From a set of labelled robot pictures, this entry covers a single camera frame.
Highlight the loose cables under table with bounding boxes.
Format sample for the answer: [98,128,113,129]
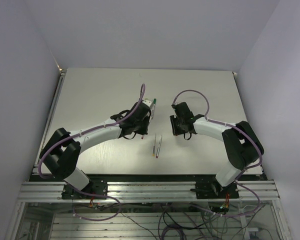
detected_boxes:
[72,199,266,240]

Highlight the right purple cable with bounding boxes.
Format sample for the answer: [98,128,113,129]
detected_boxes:
[173,89,263,218]

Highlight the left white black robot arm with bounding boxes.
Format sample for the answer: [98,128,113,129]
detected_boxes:
[39,99,155,199]

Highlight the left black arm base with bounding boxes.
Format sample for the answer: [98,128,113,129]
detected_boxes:
[61,179,108,200]

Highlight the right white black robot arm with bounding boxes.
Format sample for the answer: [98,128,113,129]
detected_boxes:
[169,102,264,198]

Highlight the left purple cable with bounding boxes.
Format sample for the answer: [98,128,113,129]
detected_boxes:
[37,83,147,221]

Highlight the aluminium rail frame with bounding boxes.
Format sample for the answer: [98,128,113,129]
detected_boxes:
[17,180,280,203]

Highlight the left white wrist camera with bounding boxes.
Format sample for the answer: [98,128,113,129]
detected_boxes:
[142,99,153,107]

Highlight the purple end white pen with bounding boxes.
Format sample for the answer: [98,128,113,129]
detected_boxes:
[155,135,163,159]

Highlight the dark green end white pen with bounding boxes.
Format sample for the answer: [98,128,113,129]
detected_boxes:
[150,103,156,120]

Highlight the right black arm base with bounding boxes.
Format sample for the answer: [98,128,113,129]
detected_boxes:
[190,180,239,199]

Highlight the purple cable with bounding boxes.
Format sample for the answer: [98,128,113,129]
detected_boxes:
[173,89,263,218]
[37,83,147,221]

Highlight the yellow end white pen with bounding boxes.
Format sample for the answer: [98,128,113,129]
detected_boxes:
[152,133,157,157]

